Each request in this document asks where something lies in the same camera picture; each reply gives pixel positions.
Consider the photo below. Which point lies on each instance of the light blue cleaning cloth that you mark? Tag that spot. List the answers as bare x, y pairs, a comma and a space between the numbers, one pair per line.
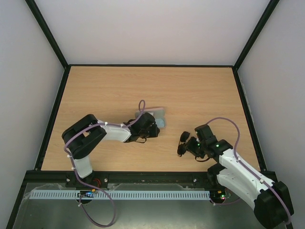
160, 122

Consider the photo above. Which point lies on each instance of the controller circuit board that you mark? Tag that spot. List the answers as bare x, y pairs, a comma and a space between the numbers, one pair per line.
220, 195
87, 193

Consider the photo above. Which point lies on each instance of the left controller circuit board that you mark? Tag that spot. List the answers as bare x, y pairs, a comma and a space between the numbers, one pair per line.
87, 193

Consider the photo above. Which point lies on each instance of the black aluminium frame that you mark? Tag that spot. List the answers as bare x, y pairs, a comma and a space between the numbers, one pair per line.
194, 179

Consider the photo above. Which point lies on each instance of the right controller circuit board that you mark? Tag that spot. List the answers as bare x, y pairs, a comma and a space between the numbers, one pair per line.
220, 195

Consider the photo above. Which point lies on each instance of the light blue slotted cable duct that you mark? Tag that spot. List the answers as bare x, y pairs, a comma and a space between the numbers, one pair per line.
123, 195

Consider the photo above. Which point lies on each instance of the black round sunglasses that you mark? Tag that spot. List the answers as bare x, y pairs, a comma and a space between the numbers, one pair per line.
181, 150

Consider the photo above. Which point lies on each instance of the pink glasses case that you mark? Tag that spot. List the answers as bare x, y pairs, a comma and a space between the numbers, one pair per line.
158, 112

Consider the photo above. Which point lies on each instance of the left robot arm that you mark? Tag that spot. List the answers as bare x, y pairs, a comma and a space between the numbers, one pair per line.
81, 138

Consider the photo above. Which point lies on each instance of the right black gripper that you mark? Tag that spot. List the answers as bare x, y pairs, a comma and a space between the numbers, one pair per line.
189, 145

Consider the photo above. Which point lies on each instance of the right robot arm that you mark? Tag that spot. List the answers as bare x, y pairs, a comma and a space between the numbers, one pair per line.
270, 200

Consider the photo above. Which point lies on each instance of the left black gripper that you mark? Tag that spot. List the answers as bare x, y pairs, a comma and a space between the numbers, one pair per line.
154, 132

